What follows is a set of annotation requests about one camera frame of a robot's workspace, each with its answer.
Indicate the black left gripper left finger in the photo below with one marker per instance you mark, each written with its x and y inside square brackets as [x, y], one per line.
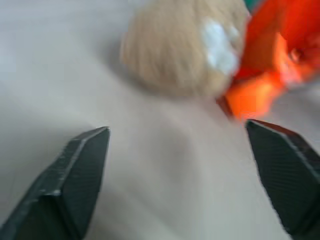
[72, 180]

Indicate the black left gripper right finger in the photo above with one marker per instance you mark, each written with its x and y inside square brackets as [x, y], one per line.
[285, 175]

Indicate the beige plush toy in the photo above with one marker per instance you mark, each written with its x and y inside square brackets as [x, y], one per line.
[175, 47]

